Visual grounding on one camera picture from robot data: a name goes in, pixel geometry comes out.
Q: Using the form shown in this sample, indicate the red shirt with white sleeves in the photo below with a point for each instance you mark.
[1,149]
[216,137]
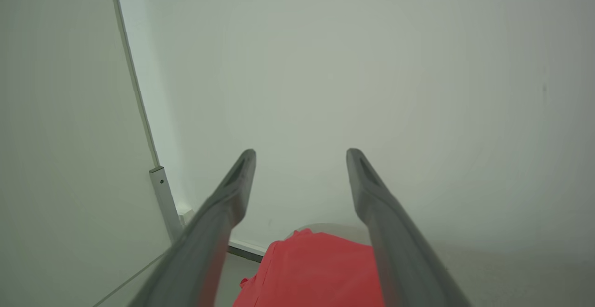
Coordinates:
[316,270]

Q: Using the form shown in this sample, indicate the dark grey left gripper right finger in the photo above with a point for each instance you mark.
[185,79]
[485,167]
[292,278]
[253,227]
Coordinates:
[399,260]

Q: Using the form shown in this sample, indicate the aluminium partition post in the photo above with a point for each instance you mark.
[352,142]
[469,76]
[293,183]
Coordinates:
[165,200]

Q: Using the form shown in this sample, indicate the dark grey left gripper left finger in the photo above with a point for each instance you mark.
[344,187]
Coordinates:
[200,256]

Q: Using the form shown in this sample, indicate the white baseboard strip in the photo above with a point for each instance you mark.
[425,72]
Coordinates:
[246,249]

